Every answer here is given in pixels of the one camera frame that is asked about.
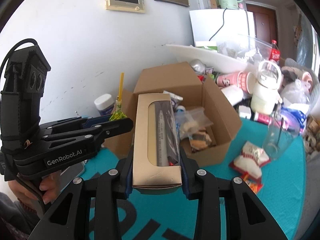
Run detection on blue tablet tube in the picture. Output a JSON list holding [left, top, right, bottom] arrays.
[[175, 105, 186, 114]]

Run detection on white foam board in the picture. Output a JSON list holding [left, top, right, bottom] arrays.
[[166, 44, 256, 74]]

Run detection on black spoon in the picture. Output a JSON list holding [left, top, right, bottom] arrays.
[[276, 117, 284, 153]]

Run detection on gold window box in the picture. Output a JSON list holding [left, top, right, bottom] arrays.
[[132, 93, 182, 194]]

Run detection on person's left hand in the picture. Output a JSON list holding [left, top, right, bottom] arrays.
[[7, 171, 62, 205]]

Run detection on white red plum soup bag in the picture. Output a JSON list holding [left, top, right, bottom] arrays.
[[229, 141, 271, 183]]

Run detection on clear drinking glass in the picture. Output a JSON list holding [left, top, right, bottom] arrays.
[[263, 109, 300, 160]]

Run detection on red gold snack packet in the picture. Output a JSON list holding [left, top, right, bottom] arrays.
[[241, 173, 263, 194]]

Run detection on white refrigerator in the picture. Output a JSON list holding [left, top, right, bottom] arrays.
[[189, 9, 255, 47]]

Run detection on black smartphone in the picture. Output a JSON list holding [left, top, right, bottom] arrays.
[[60, 161, 85, 188]]

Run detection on red cola bottle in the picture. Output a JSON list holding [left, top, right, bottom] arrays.
[[269, 40, 280, 64]]

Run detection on white cap blue jar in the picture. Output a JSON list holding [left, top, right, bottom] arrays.
[[94, 94, 115, 116]]

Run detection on pink panda paper cups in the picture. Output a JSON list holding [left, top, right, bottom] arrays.
[[216, 72, 256, 94]]

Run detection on silver metal bowl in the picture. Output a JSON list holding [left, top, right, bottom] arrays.
[[189, 59, 206, 74]]

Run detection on pink tablet tube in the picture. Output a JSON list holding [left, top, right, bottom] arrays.
[[253, 112, 271, 125]]

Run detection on purple silver snack packet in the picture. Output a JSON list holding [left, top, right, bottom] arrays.
[[163, 90, 183, 109]]

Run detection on brown cardboard box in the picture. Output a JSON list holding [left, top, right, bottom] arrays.
[[102, 61, 243, 168]]

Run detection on frosted zip bag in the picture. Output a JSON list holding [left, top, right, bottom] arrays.
[[174, 107, 213, 140]]

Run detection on green candy yellow stick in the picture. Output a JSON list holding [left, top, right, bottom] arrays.
[[109, 72, 127, 121]]

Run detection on cream water jug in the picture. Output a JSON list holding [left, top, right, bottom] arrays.
[[251, 60, 283, 115]]

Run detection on white paper roll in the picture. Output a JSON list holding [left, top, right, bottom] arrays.
[[221, 85, 244, 106]]

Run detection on white charger cube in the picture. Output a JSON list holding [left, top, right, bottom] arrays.
[[238, 105, 252, 119]]

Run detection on teal printed table mat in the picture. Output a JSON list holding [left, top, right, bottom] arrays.
[[82, 120, 306, 239]]

